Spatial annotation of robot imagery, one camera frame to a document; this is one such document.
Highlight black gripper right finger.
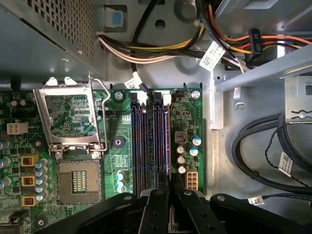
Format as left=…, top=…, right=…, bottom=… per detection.
left=172, top=173, right=312, bottom=234

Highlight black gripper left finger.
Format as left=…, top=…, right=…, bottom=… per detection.
left=36, top=174, right=171, bottom=234

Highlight black RAM slot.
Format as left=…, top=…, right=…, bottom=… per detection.
left=160, top=92, right=171, bottom=177
left=153, top=91, right=162, bottom=190
left=139, top=91, right=148, bottom=195
left=131, top=91, right=139, bottom=195

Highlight white eight pin connector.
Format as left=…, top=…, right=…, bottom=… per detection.
left=186, top=170, right=199, bottom=193

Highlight CPU socket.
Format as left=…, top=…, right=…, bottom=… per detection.
left=55, top=153, right=103, bottom=207

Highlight green motherboard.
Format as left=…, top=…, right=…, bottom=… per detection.
left=0, top=89, right=204, bottom=234

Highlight yellow wound inductor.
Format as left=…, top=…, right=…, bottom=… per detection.
left=20, top=154, right=39, bottom=168
left=22, top=195, right=38, bottom=208
left=21, top=175, right=38, bottom=187

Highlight black open PC case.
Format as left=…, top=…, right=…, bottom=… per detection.
left=0, top=0, right=312, bottom=234

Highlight metal socket cover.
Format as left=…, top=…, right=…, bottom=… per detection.
left=33, top=77, right=108, bottom=154

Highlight silver optical drive cage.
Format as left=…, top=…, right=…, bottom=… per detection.
left=214, top=0, right=312, bottom=93

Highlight white four pin connector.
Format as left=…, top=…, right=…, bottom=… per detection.
left=7, top=121, right=29, bottom=135

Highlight blue plastic clip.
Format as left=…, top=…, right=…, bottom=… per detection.
left=110, top=10, right=124, bottom=27

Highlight grey power supply unit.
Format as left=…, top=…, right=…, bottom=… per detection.
left=0, top=0, right=108, bottom=83

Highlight white barcode cable label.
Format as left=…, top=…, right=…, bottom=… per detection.
left=199, top=40, right=226, bottom=72
left=124, top=77, right=141, bottom=90
left=277, top=152, right=295, bottom=176
left=248, top=196, right=265, bottom=206

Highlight thick black cable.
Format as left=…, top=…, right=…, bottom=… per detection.
left=231, top=113, right=312, bottom=189

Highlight wire locking lever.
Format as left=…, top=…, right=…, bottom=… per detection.
left=88, top=75, right=110, bottom=152

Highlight thin twisted black wire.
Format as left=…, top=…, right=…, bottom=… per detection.
left=265, top=121, right=312, bottom=186

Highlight thin black board cable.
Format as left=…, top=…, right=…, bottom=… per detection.
left=131, top=0, right=157, bottom=98

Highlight silver metal bracket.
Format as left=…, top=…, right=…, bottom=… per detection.
left=284, top=75, right=312, bottom=125

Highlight power supply wire bundle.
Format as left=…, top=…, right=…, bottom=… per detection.
left=97, top=24, right=206, bottom=65

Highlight orange red power wires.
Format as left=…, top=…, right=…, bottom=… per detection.
left=204, top=0, right=312, bottom=56

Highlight black power wire connector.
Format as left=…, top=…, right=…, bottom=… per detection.
left=248, top=28, right=263, bottom=62

